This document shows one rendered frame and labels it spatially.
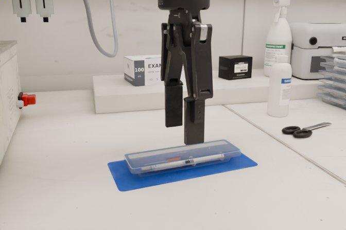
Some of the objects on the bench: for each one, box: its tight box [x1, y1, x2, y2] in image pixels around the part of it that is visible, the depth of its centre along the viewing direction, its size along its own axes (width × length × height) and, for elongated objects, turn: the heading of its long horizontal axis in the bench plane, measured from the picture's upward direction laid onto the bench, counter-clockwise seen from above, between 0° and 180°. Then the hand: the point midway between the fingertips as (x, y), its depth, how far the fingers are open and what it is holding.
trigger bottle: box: [264, 0, 292, 77], centre depth 104 cm, size 9×8×25 cm
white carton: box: [124, 55, 186, 86], centre depth 99 cm, size 12×23×7 cm, turn 112°
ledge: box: [93, 68, 324, 114], centre depth 104 cm, size 30×84×4 cm, turn 105°
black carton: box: [218, 55, 253, 80], centre depth 103 cm, size 6×9×7 cm
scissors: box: [282, 122, 332, 138], centre depth 69 cm, size 14×6×1 cm, turn 124°
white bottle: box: [267, 55, 292, 117], centre depth 78 cm, size 5×5×14 cm
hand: (183, 118), depth 51 cm, fingers open, 8 cm apart
